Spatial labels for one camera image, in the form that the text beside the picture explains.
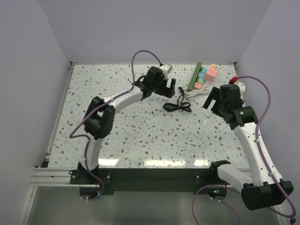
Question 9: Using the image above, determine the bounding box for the green power strip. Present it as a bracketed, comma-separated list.
[187, 61, 202, 91]

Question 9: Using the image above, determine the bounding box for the teal plug cube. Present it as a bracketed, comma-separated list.
[200, 67, 207, 74]

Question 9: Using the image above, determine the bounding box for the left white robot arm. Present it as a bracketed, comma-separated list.
[69, 64, 176, 188]

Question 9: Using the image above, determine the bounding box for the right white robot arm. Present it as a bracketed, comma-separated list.
[202, 84, 294, 210]

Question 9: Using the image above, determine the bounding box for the salmon plug cube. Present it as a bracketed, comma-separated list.
[193, 82, 203, 90]

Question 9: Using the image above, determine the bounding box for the green plug cube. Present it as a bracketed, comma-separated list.
[196, 77, 204, 84]

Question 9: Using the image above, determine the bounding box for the blue plug cube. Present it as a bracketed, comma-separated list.
[198, 72, 206, 79]

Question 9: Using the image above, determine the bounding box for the pink cube charger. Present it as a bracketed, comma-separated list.
[204, 64, 219, 83]

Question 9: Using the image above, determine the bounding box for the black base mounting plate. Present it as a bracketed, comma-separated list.
[69, 168, 225, 197]

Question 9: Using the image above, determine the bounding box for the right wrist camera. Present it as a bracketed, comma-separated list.
[229, 76, 246, 99]

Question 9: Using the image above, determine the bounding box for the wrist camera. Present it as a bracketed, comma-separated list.
[229, 76, 246, 99]
[159, 64, 173, 79]

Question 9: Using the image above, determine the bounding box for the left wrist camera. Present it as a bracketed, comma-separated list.
[159, 64, 173, 79]

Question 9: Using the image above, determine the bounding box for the white coiled cable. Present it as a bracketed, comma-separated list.
[185, 81, 213, 101]

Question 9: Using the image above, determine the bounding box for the black power strip cable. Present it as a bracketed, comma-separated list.
[163, 86, 192, 113]

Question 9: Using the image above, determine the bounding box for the aluminium frame rail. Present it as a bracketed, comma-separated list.
[30, 62, 75, 187]

